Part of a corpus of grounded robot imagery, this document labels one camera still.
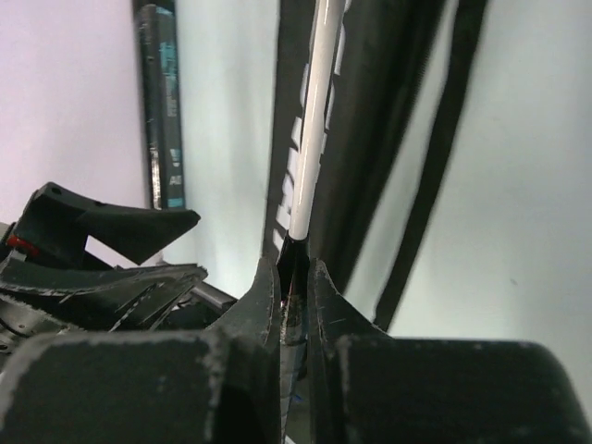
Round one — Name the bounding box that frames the black shuttlecock tube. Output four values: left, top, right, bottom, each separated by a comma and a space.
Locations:
132, 1, 186, 209

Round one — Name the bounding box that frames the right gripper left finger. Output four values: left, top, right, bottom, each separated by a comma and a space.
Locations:
1, 259, 282, 443

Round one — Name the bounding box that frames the black racket bag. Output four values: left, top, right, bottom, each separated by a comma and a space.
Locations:
262, 1, 487, 329

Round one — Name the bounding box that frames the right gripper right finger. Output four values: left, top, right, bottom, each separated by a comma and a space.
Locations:
307, 260, 583, 443

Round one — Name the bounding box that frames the white badminton racket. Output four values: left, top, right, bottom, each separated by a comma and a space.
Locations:
277, 0, 346, 443

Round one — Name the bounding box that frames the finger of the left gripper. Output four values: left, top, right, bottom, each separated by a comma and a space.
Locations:
1, 258, 207, 331
8, 182, 200, 268

